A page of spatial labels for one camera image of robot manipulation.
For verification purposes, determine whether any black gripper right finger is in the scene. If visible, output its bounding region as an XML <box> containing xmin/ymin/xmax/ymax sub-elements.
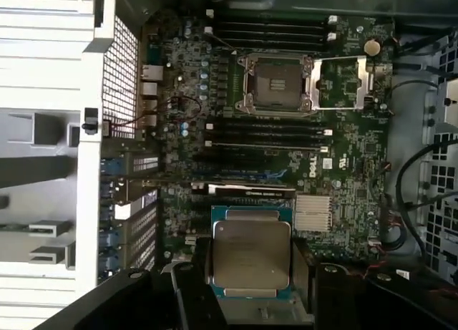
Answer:
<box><xmin>291</xmin><ymin>236</ymin><xmax>458</xmax><ymax>330</ymax></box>

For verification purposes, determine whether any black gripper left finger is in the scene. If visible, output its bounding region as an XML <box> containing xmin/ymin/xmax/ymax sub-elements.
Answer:
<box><xmin>34</xmin><ymin>236</ymin><xmax>230</xmax><ymax>330</ymax></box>

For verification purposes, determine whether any silver CPU with green edge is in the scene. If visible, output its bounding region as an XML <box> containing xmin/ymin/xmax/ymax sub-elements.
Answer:
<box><xmin>209</xmin><ymin>204</ymin><xmax>293</xmax><ymax>299</ymax></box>

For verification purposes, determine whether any RAM slot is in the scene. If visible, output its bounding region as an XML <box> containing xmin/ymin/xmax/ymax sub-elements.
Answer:
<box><xmin>205</xmin><ymin>135</ymin><xmax>332</xmax><ymax>145</ymax></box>
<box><xmin>205</xmin><ymin>116</ymin><xmax>334</xmax><ymax>127</ymax></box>
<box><xmin>213</xmin><ymin>21</ymin><xmax>338</xmax><ymax>32</ymax></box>
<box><xmin>213</xmin><ymin>13</ymin><xmax>338</xmax><ymax>23</ymax></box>
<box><xmin>205</xmin><ymin>144</ymin><xmax>330</xmax><ymax>155</ymax></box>
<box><xmin>213</xmin><ymin>40</ymin><xmax>332</xmax><ymax>52</ymax></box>
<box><xmin>213</xmin><ymin>31</ymin><xmax>338</xmax><ymax>42</ymax></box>
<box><xmin>205</xmin><ymin>125</ymin><xmax>334</xmax><ymax>136</ymax></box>

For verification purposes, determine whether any CPU socket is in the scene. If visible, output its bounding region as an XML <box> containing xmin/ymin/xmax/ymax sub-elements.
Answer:
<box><xmin>235</xmin><ymin>52</ymin><xmax>313</xmax><ymax>115</ymax></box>

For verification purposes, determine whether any silver finned chipset heatsink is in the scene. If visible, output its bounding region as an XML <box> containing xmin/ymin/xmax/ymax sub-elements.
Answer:
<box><xmin>295</xmin><ymin>195</ymin><xmax>333</xmax><ymax>233</ymax></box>

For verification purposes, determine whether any black graphics card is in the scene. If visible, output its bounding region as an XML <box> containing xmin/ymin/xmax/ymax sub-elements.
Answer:
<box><xmin>190</xmin><ymin>181</ymin><xmax>297</xmax><ymax>203</ymax></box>

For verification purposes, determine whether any green Dell motherboard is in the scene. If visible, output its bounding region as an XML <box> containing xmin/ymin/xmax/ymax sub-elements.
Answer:
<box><xmin>139</xmin><ymin>7</ymin><xmax>396</xmax><ymax>270</ymax></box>

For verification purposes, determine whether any black open PC case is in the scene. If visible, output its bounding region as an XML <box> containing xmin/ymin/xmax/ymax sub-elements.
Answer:
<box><xmin>77</xmin><ymin>0</ymin><xmax>458</xmax><ymax>330</ymax></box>

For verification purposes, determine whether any grey parts rack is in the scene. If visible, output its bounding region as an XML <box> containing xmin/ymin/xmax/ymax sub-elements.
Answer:
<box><xmin>0</xmin><ymin>107</ymin><xmax>79</xmax><ymax>276</ymax></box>

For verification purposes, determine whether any silver network port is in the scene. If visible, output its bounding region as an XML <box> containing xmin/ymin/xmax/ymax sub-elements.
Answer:
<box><xmin>140</xmin><ymin>64</ymin><xmax>165</xmax><ymax>82</ymax></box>

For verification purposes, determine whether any round coin battery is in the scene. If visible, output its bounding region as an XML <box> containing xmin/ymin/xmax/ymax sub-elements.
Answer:
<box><xmin>364</xmin><ymin>38</ymin><xmax>381</xmax><ymax>57</ymax></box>

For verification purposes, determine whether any black cable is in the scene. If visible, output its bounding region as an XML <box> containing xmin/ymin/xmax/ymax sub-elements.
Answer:
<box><xmin>395</xmin><ymin>140</ymin><xmax>458</xmax><ymax>247</ymax></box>

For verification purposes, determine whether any thin red black wire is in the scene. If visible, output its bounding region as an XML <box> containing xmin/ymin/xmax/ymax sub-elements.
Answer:
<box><xmin>106</xmin><ymin>94</ymin><xmax>203</xmax><ymax>130</ymax></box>

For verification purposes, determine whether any metal socket cover frame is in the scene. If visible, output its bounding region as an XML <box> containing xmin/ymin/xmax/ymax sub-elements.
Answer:
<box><xmin>310</xmin><ymin>56</ymin><xmax>375</xmax><ymax>112</ymax></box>

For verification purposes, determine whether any thin wire locking lever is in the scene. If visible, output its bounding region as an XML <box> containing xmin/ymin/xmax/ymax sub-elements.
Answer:
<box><xmin>208</xmin><ymin>31</ymin><xmax>238</xmax><ymax>55</ymax></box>

